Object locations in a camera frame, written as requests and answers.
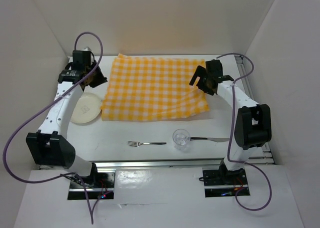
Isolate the cream round plate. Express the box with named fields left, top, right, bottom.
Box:
left=70, top=92, right=102, bottom=124

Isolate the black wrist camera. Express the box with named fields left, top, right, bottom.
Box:
left=72, top=47, right=94, bottom=71
left=205, top=59, right=223, bottom=76

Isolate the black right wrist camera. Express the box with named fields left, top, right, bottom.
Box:
left=205, top=59, right=223, bottom=76

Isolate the yellow white checkered cloth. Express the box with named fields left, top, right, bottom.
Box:
left=101, top=54, right=209, bottom=122

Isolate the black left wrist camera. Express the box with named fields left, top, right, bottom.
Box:
left=72, top=47, right=94, bottom=71

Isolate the aluminium rail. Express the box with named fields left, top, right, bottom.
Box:
left=234, top=55, right=273, bottom=165
left=39, top=157, right=226, bottom=169

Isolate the clear plastic cup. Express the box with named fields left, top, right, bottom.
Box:
left=172, top=129, right=191, bottom=152

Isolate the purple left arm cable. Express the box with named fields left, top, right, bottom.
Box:
left=2, top=32, right=104, bottom=224

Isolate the aluminium right side rail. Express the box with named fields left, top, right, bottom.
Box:
left=234, top=55, right=273, bottom=165

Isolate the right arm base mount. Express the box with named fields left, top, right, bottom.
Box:
left=199, top=164, right=250, bottom=198

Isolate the silver fork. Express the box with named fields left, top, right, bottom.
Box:
left=127, top=141, right=166, bottom=147

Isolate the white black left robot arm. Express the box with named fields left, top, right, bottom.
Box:
left=26, top=61, right=107, bottom=187

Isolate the aluminium front rail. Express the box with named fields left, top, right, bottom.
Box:
left=39, top=157, right=226, bottom=169

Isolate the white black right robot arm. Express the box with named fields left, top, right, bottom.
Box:
left=189, top=60, right=272, bottom=185

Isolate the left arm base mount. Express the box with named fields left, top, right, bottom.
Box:
left=67, top=171, right=116, bottom=200

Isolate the silver table knife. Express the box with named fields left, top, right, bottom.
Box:
left=190, top=137, right=229, bottom=142

